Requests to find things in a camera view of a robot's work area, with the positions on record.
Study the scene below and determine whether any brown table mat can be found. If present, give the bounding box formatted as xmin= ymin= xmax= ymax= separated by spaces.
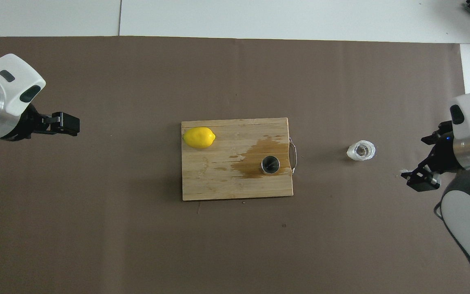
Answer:
xmin=0 ymin=36 xmax=470 ymax=294

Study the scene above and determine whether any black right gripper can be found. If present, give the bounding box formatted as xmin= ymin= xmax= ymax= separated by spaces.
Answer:
xmin=401 ymin=121 xmax=462 ymax=193

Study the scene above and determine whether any clear glass cup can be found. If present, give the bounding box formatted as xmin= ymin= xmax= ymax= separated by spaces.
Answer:
xmin=346 ymin=140 xmax=376 ymax=162

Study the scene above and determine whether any yellow lemon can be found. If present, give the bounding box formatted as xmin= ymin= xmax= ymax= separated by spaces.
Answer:
xmin=182 ymin=127 xmax=216 ymax=149

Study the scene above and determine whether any wooden cutting board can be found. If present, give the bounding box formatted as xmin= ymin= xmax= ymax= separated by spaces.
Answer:
xmin=181 ymin=118 xmax=299 ymax=201

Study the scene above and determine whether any steel double jigger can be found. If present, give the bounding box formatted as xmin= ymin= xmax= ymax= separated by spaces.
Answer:
xmin=261 ymin=155 xmax=281 ymax=175

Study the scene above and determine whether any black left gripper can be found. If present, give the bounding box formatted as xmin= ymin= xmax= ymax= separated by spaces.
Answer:
xmin=0 ymin=103 xmax=81 ymax=142

